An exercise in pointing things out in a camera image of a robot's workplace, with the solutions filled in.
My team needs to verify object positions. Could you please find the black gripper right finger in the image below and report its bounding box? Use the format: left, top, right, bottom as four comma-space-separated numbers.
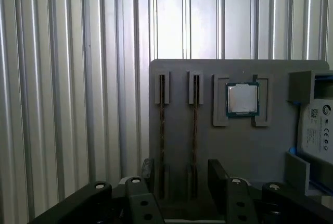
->
208, 159, 333, 224

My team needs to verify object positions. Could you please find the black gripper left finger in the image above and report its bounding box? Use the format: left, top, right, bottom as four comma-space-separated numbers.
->
28, 157, 164, 224

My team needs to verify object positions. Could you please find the RAM stick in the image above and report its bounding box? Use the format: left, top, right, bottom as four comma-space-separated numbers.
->
159, 74, 166, 200
191, 74, 199, 200

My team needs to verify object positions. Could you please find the grey parts rack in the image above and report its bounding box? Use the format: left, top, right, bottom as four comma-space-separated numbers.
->
148, 58, 333, 224

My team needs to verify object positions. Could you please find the silver CPU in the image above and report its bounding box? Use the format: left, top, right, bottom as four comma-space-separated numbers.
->
225, 81, 260, 118

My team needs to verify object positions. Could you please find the hard disk in blue carrier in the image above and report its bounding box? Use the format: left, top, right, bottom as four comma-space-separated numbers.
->
295, 74, 333, 198

